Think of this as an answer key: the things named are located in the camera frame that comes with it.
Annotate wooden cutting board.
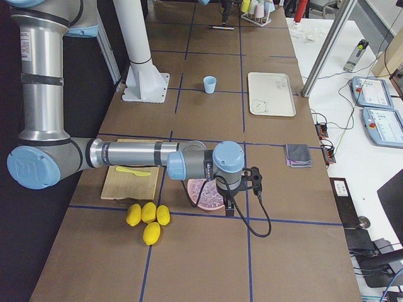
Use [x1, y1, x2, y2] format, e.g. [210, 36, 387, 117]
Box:
[100, 138, 164, 201]

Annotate crumpled white plastic bags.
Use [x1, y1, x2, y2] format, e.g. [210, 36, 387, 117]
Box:
[288, 22, 325, 43]

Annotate light blue cup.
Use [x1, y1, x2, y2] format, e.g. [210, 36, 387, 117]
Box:
[203, 75, 217, 94]

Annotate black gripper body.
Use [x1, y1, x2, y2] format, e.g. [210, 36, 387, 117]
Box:
[221, 1, 232, 18]
[216, 182, 246, 206]

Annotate teach pendant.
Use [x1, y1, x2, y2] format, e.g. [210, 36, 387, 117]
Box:
[361, 107, 402, 148]
[351, 76, 394, 109]

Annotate blue cup on rack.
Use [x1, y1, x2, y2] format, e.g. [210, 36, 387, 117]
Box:
[264, 0, 275, 16]

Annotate white cup on rack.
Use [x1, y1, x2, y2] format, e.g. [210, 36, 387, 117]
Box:
[248, 0, 258, 15]

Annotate pink bowl of ice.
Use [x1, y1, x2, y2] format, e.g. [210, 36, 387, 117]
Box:
[187, 179, 224, 211]

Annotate grey folded cloth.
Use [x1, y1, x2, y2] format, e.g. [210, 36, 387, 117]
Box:
[285, 143, 312, 168]

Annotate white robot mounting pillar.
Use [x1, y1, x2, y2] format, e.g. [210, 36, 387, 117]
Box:
[113, 0, 170, 103]

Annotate cream bear tray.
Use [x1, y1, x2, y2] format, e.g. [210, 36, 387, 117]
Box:
[247, 72, 296, 117]

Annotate yellow lemon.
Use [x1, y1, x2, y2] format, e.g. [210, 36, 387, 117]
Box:
[156, 204, 171, 226]
[143, 221, 161, 245]
[141, 202, 157, 224]
[126, 204, 142, 227]

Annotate pink cup on rack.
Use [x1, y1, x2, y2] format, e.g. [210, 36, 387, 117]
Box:
[254, 3, 265, 18]

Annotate aluminium frame post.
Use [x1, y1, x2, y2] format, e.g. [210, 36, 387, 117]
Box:
[301, 0, 358, 98]

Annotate lower teach pendant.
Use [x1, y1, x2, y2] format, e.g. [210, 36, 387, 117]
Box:
[361, 107, 402, 148]

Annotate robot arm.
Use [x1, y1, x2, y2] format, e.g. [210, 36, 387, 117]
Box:
[1, 1, 115, 222]
[198, 0, 234, 16]

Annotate black monitor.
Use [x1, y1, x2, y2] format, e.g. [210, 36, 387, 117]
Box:
[377, 171, 403, 242]

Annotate yellow plastic knife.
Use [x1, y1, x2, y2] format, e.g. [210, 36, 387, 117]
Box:
[115, 166, 151, 177]

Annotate orange black connector box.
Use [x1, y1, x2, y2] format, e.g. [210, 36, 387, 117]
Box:
[319, 139, 336, 167]
[315, 123, 329, 140]

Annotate steel muddler black head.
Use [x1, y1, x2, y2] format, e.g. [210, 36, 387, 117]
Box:
[210, 25, 235, 30]

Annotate upper teach pendant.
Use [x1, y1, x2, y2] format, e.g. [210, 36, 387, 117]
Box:
[351, 76, 394, 109]

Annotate wire cup rack wooden handle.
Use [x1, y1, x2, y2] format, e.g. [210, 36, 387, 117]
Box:
[241, 12, 272, 27]

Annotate yellow-green cup on rack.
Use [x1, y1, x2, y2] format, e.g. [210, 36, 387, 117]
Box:
[241, 0, 251, 13]

